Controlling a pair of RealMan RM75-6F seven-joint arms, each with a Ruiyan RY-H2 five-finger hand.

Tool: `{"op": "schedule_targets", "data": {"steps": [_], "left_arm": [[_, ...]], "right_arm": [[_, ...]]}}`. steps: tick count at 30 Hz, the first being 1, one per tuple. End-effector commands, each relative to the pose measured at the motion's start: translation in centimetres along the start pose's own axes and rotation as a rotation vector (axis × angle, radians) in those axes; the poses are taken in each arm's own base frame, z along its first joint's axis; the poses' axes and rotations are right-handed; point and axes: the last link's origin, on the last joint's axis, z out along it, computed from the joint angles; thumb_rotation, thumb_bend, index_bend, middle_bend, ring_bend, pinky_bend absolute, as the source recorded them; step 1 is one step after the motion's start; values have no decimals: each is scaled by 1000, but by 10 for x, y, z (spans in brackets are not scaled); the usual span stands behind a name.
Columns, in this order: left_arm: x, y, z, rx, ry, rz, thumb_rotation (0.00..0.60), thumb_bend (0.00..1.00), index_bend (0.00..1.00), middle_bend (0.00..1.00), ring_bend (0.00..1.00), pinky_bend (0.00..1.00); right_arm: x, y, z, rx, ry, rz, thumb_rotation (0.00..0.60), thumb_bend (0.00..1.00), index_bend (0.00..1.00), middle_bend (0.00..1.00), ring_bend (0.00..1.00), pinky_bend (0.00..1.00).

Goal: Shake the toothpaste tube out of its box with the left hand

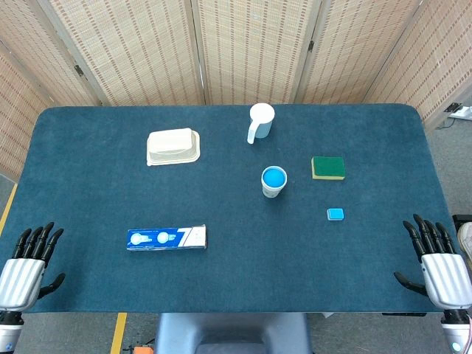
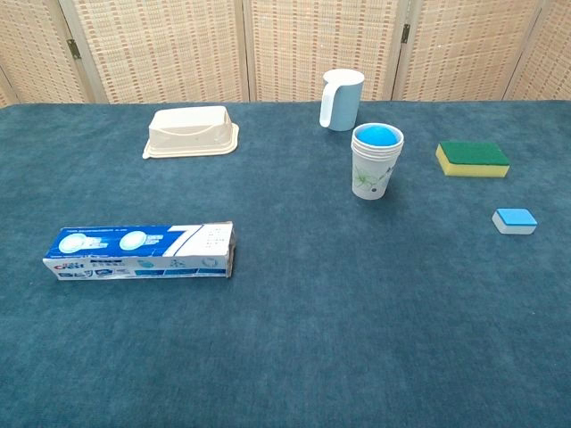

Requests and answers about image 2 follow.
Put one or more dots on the blue white toothpaste box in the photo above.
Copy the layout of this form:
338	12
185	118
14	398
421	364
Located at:
134	249

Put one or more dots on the woven bamboo folding screen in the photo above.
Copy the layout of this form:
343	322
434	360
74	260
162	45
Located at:
178	44

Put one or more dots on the metal screen hinge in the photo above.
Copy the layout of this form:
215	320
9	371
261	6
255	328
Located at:
73	49
405	33

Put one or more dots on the green yellow scrub sponge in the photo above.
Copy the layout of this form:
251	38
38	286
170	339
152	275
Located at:
473	153

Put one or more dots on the white floral paper cup stack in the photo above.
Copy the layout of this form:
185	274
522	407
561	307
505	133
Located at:
370	178

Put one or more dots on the blue ball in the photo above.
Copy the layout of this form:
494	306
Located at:
377	136

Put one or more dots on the blue carpet table cover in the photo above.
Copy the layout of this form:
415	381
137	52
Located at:
285	334

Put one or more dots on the cream plastic food container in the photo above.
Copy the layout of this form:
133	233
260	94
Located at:
192	129

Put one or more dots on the small blue white block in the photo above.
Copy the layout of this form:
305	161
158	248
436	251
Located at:
513	218

